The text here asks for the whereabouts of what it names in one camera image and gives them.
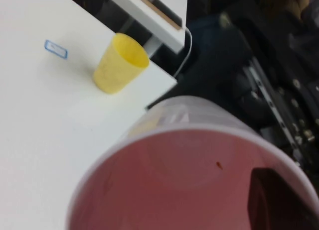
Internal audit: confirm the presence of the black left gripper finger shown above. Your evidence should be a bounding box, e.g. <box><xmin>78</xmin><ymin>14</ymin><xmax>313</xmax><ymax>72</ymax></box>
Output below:
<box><xmin>248</xmin><ymin>167</ymin><xmax>319</xmax><ymax>230</ymax></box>

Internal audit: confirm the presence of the pink plastic cup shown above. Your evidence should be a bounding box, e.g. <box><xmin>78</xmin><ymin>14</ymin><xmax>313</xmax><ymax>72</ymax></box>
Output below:
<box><xmin>66</xmin><ymin>95</ymin><xmax>319</xmax><ymax>230</ymax></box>

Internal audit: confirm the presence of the yellow plastic cup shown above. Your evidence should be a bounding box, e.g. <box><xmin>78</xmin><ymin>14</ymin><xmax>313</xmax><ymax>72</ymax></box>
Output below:
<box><xmin>93</xmin><ymin>32</ymin><xmax>150</xmax><ymax>95</ymax></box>

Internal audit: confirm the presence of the dark equipment base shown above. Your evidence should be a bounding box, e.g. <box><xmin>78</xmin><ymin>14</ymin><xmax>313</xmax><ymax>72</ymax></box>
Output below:
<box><xmin>147</xmin><ymin>0</ymin><xmax>319</xmax><ymax>171</ymax></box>

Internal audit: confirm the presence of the white side table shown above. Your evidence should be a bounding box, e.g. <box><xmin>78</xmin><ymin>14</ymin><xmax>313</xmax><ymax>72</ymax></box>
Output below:
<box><xmin>103</xmin><ymin>0</ymin><xmax>188</xmax><ymax>54</ymax></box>

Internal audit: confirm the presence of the blue bordered label sticker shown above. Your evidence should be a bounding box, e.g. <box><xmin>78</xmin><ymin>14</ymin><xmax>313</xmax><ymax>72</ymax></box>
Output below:
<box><xmin>44</xmin><ymin>39</ymin><xmax>69</xmax><ymax>60</ymax></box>

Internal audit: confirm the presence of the silver slotted rail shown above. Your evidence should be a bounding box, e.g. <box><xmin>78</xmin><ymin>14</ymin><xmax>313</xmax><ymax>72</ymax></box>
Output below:
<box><xmin>245</xmin><ymin>58</ymin><xmax>310</xmax><ymax>166</ymax></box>

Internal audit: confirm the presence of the white cable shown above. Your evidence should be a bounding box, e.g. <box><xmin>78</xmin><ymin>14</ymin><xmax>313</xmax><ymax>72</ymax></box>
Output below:
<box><xmin>173</xmin><ymin>27</ymin><xmax>193</xmax><ymax>79</ymax></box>

